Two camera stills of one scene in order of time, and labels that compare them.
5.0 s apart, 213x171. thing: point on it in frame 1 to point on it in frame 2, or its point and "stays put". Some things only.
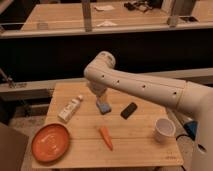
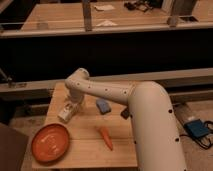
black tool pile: (143, 6) stays put
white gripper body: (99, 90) to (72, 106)
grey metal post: (86, 5) stays put
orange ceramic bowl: (50, 143) stays put
